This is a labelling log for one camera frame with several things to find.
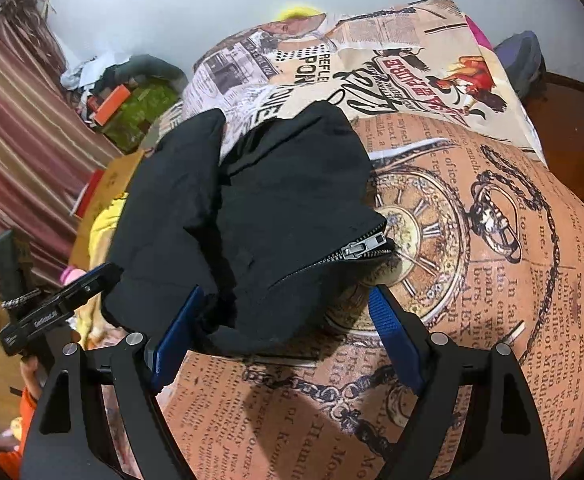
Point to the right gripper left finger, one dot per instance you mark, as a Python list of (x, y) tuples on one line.
[(141, 365)]

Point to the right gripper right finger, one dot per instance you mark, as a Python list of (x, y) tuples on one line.
[(428, 364)]

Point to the black zip jacket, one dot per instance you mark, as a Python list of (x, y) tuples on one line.
[(271, 233)]

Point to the yellow blanket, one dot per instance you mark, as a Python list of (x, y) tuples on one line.
[(90, 323)]

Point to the red white box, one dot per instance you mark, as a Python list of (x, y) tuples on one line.
[(80, 207)]

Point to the newspaper print bed cover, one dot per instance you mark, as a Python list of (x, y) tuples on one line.
[(489, 244)]

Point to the wooden folding lap desk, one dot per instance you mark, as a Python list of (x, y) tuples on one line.
[(113, 183)]

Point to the striped red curtain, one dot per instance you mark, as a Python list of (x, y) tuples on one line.
[(47, 153)]

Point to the green camouflage storage box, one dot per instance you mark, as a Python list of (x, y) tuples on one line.
[(130, 123)]

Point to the orange shoe box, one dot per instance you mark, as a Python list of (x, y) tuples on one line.
[(111, 105)]

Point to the white crumpled paper pile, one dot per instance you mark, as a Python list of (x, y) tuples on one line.
[(81, 75)]

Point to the dark grey garment on pile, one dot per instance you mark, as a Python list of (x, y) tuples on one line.
[(145, 66)]

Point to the purple backpack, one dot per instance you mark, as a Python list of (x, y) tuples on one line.
[(521, 57)]

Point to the yellow pillow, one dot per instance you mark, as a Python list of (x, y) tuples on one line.
[(297, 12)]

